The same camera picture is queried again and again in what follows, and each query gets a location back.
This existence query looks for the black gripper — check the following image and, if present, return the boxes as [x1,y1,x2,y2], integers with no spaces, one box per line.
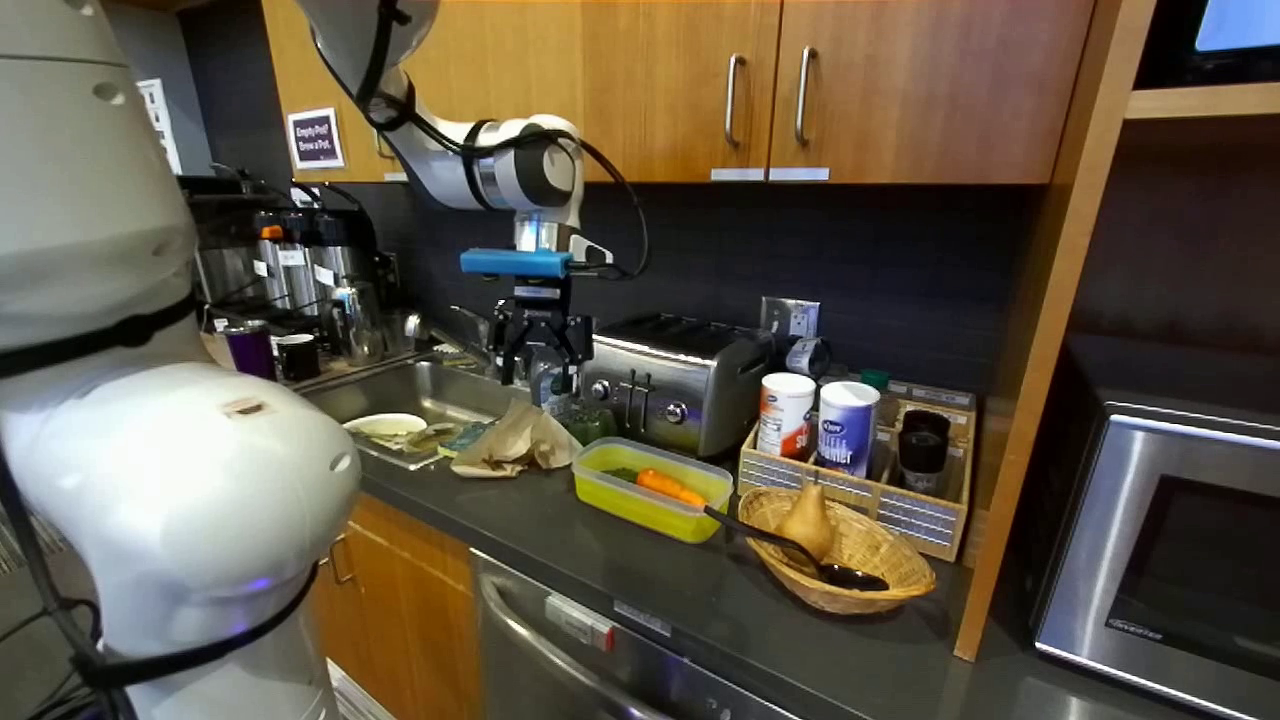
[492,280,594,407]

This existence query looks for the yellow plastic lunchbox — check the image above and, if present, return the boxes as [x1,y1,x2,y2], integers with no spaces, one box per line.
[571,435,732,544]

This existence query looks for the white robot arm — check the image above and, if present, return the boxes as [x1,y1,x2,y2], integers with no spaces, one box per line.
[0,0,359,720]

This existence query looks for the steel sink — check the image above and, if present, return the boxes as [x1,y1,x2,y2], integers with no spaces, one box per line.
[305,360,513,419]

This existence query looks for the white plate with food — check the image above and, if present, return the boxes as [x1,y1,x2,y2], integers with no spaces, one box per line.
[344,413,457,466]

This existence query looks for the silver toaster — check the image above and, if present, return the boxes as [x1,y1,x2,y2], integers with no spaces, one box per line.
[580,312,768,456]

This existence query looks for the orange carrot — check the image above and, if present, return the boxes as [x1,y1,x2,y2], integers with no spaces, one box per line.
[636,467,706,513]

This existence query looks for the coffee machine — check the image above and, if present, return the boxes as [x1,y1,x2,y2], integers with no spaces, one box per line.
[182,175,392,360]

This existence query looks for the white red paper cup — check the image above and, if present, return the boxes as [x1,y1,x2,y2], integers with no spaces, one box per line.
[757,374,817,461]

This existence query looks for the wooden lower cabinet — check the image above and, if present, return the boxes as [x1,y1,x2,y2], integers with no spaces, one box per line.
[307,495,483,720]

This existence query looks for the wooden cabinet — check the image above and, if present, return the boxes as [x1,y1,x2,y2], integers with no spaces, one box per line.
[307,495,483,720]
[262,0,1101,187]

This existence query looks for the purple cup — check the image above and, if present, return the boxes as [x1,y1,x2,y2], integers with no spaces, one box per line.
[227,321,275,382]

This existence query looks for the stainless steel dishwasher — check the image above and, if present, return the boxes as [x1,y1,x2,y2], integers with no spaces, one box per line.
[477,554,802,720]

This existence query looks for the wooden upper cabinet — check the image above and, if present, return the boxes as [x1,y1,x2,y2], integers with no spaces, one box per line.
[262,0,1101,187]

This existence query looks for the purple sign on cabinet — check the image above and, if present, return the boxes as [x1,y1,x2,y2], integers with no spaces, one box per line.
[284,109,344,174]

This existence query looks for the white blue paper cup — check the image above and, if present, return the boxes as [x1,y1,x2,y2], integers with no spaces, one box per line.
[817,382,882,478]

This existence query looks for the woven wicker basket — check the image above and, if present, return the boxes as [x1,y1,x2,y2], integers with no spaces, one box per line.
[738,483,936,616]

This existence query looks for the black spoon in basket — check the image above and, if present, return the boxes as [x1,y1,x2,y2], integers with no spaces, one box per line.
[706,509,887,591]

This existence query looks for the black jar in crate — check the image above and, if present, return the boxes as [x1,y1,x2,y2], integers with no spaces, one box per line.
[895,413,949,492]

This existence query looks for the wooden crate organizer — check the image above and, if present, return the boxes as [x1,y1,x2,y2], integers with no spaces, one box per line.
[738,382,978,564]

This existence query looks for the stainless steel microwave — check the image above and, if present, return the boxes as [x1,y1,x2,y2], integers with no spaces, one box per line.
[1028,337,1280,720]

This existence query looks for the wall power outlet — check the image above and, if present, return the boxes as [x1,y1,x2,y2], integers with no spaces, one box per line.
[760,295,820,342]

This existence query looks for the left cabinet handle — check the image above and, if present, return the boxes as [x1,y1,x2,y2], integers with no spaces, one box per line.
[722,54,748,148]

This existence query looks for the cabinet handle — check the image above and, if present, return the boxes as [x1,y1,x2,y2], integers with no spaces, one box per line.
[722,54,748,148]
[792,44,820,148]

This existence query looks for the right cabinet handle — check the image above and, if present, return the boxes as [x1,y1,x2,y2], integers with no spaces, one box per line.
[792,44,820,148]

